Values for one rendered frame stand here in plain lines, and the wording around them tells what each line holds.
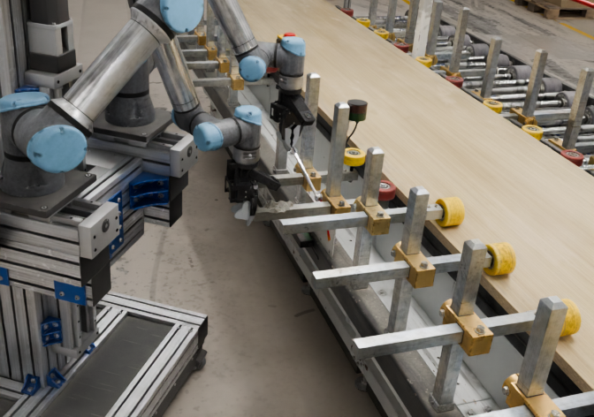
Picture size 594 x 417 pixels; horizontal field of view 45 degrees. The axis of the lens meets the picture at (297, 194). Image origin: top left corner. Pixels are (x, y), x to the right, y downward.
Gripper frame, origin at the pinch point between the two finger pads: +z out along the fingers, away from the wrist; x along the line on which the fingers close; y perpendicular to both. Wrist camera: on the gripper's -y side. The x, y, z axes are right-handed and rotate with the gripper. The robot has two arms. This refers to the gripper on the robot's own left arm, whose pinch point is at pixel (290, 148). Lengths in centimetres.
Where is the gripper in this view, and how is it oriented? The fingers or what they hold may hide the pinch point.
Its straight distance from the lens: 233.3
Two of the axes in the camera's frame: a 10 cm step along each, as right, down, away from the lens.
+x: -7.8, 2.3, -5.8
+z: -0.7, 8.9, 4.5
